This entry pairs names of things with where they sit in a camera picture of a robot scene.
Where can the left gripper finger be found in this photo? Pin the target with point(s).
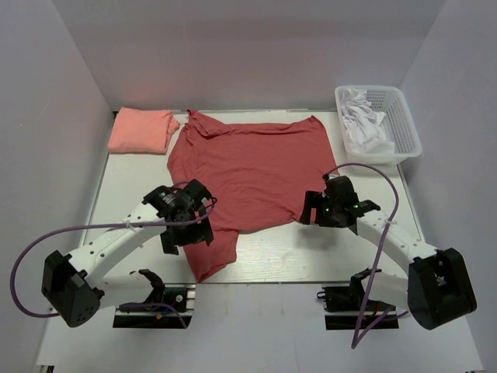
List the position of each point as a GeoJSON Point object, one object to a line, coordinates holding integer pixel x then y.
{"type": "Point", "coordinates": [171, 240]}
{"type": "Point", "coordinates": [199, 230]}

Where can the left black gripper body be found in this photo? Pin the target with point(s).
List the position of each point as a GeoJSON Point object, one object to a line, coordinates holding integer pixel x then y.
{"type": "Point", "coordinates": [192, 218]}

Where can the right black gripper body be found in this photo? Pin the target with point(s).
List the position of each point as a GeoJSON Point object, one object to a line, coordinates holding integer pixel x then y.
{"type": "Point", "coordinates": [330, 203]}

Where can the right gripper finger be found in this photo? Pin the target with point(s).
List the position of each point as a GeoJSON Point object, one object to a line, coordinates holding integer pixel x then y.
{"type": "Point", "coordinates": [312, 201]}
{"type": "Point", "coordinates": [326, 217]}

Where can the red t-shirt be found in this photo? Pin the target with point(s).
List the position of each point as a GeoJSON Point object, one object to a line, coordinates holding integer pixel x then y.
{"type": "Point", "coordinates": [259, 174]}

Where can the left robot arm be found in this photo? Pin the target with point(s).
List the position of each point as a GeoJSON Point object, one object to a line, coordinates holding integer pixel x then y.
{"type": "Point", "coordinates": [77, 284]}

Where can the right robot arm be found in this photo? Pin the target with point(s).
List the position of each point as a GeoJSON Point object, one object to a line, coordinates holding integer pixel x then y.
{"type": "Point", "coordinates": [436, 288]}

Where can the white crumpled t-shirt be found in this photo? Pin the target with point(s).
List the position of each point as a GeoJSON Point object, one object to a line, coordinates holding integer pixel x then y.
{"type": "Point", "coordinates": [363, 125]}

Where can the white plastic basket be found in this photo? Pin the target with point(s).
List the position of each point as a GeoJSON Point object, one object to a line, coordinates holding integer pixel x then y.
{"type": "Point", "coordinates": [398, 125]}

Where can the folded salmon t-shirt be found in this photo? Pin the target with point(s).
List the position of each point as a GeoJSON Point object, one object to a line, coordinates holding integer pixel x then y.
{"type": "Point", "coordinates": [142, 132]}

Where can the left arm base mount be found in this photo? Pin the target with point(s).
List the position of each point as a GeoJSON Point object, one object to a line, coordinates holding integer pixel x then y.
{"type": "Point", "coordinates": [169, 307]}

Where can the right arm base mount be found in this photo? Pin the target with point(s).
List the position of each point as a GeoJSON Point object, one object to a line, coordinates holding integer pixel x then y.
{"type": "Point", "coordinates": [341, 308]}

